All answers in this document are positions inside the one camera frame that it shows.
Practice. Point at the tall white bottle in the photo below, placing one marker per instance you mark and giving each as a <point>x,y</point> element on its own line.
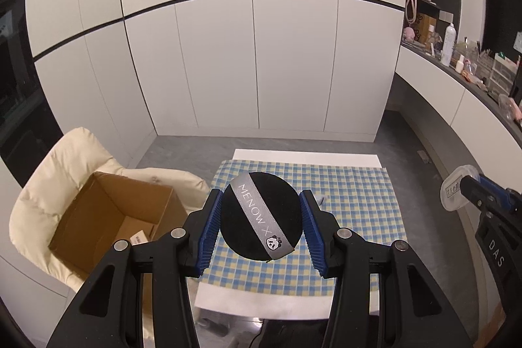
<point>447,44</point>

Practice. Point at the small white bottle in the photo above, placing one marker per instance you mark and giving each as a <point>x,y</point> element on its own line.
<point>459,64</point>

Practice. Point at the blue yellow checkered tablecloth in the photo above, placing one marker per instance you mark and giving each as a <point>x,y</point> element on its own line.
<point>346,189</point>

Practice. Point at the white round jar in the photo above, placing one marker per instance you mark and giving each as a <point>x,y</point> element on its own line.
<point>452,191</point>

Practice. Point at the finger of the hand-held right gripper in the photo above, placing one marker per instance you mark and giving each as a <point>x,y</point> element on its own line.
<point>493,189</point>
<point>471,193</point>

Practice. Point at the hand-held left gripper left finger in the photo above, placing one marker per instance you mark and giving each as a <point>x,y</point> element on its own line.
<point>208,238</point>

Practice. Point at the white curved wall counter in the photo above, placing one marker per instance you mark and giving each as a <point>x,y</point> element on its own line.
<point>448,107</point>

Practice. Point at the black powder puff grey ribbon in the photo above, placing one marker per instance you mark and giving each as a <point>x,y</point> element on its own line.
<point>244,234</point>

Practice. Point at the brown storage box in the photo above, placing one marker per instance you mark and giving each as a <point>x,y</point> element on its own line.
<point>426,28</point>

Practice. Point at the cream padded armchair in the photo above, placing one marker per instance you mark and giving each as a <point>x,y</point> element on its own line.
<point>53,168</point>

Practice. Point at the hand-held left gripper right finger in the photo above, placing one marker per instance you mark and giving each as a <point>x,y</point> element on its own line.
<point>314,238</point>

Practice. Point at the brown cardboard box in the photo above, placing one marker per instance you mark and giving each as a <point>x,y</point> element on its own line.
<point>122,201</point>

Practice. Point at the small white cardboard box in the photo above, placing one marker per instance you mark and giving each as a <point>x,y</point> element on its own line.
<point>142,234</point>

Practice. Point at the dark glass panel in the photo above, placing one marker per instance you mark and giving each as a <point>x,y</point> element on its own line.
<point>20,87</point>

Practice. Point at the clear plastic organizer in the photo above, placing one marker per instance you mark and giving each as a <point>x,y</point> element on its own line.
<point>501,73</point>

